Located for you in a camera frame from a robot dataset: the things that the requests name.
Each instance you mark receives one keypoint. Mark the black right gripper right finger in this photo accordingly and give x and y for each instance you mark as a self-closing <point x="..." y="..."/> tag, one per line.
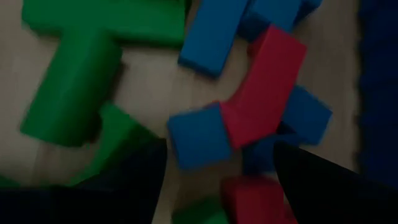
<point x="335" y="199"/>

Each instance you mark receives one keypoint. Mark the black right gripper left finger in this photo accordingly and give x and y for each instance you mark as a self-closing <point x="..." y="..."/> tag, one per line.
<point x="93" y="205"/>

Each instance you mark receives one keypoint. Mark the large blue plastic bin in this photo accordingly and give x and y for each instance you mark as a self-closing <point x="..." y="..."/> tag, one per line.
<point x="379" y="77"/>

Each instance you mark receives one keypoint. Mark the red foam block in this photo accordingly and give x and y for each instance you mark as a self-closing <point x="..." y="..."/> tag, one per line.
<point x="264" y="87"/>
<point x="255" y="202"/>

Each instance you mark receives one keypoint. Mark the green foam cylinder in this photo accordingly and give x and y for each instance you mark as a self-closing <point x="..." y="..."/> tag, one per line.
<point x="71" y="90"/>

